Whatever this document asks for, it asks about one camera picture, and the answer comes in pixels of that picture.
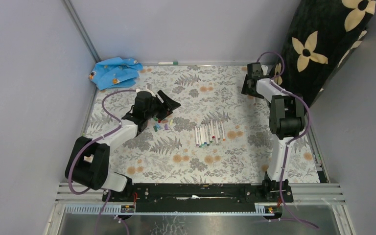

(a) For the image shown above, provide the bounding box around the floral table mat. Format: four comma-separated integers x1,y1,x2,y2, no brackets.
85,66,319,184

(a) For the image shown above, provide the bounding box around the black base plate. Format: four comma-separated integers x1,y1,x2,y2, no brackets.
102,183,294,213

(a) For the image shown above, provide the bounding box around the blue patterned cloth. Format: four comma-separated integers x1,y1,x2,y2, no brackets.
88,57,143,90

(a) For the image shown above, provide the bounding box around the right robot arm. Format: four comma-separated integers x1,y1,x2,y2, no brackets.
241,62,305,202

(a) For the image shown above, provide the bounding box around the light blue cap marker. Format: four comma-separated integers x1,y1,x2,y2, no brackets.
194,127,200,147

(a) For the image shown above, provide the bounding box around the green cap red-end marker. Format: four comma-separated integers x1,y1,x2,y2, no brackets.
210,120,215,140

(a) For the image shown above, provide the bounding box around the black floral plush pillow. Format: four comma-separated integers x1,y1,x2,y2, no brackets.
270,0,376,106

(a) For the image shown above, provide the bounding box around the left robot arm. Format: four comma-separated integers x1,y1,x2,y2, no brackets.
65,90,181,201

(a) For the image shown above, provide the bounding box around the green-capped marker by wall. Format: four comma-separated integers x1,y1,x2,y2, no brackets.
158,61,179,66

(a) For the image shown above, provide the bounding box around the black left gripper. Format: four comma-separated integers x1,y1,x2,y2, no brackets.
144,90,181,121

